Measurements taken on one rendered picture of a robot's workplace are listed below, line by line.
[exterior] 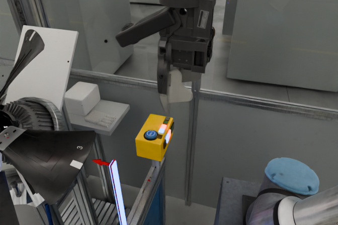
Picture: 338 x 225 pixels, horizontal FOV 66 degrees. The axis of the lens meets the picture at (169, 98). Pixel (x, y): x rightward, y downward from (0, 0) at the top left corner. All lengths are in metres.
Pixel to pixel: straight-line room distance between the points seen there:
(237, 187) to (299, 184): 0.31
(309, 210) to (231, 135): 0.98
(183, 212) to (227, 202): 1.16
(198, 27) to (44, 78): 0.83
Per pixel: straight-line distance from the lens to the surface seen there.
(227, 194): 0.90
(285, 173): 0.68
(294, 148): 1.52
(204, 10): 0.41
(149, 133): 0.95
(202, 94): 1.33
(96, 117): 1.39
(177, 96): 0.46
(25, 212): 2.27
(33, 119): 1.01
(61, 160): 0.80
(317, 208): 0.53
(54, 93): 1.10
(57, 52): 1.13
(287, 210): 0.57
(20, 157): 0.85
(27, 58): 0.84
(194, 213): 2.03
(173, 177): 1.85
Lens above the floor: 1.72
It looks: 34 degrees down
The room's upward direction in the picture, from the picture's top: straight up
